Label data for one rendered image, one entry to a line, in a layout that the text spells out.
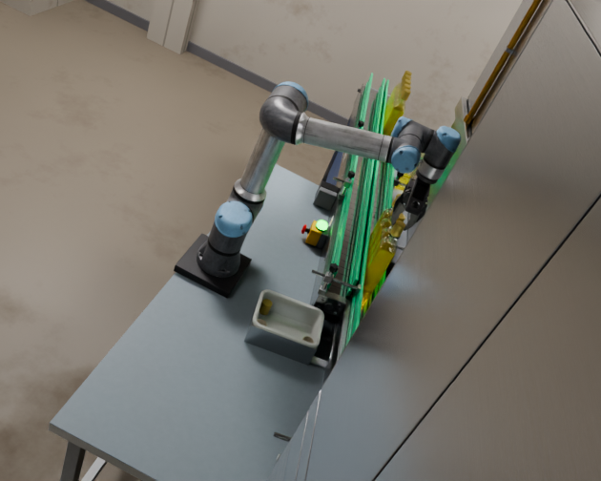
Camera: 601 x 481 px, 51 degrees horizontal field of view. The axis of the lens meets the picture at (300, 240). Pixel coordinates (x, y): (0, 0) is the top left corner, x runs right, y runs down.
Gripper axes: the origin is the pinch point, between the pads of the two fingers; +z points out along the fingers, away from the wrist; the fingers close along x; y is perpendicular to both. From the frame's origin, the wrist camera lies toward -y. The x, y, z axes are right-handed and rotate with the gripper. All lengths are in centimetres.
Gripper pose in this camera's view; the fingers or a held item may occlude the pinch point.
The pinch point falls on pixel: (399, 225)
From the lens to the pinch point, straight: 208.5
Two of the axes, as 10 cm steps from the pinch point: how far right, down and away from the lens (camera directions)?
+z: -3.3, 7.3, 6.0
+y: 2.4, -5.5, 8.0
